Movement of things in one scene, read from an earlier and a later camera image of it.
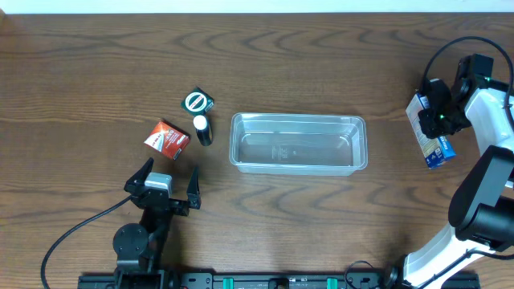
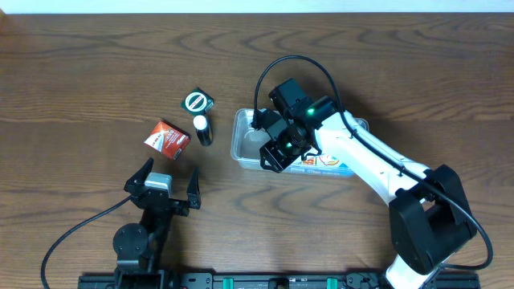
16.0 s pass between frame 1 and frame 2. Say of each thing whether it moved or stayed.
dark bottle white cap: stayed
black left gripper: stayed
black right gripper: moved
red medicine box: stayed
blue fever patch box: moved
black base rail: stayed
